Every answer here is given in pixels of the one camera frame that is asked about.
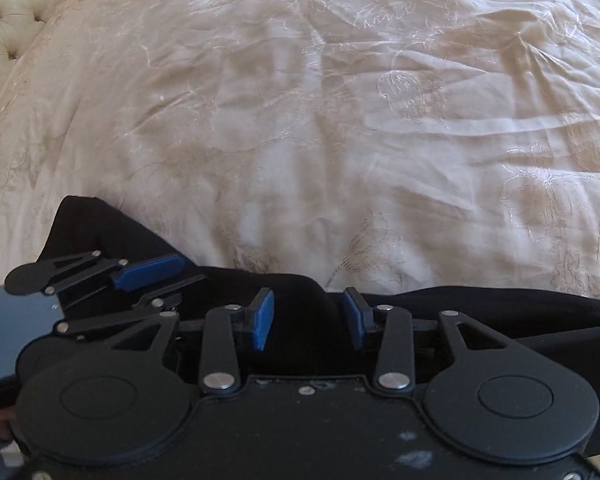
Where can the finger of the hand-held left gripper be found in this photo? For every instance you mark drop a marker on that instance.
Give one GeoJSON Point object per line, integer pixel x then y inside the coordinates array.
{"type": "Point", "coordinates": [175, 287]}
{"type": "Point", "coordinates": [150, 270]}

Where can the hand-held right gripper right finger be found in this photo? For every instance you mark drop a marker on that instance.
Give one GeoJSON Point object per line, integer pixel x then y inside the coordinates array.
{"type": "Point", "coordinates": [355, 317]}

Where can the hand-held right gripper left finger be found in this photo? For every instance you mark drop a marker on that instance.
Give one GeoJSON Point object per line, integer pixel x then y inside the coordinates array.
{"type": "Point", "coordinates": [262, 320]}

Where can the black pants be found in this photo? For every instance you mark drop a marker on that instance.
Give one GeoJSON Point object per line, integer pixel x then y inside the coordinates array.
{"type": "Point", "coordinates": [530, 310]}

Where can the beige embroidered bedspread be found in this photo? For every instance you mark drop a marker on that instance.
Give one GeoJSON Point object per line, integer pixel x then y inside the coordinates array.
{"type": "Point", "coordinates": [330, 135]}

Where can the cream tufted headboard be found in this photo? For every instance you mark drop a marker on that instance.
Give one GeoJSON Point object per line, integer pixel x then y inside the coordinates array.
{"type": "Point", "coordinates": [10, 15]}

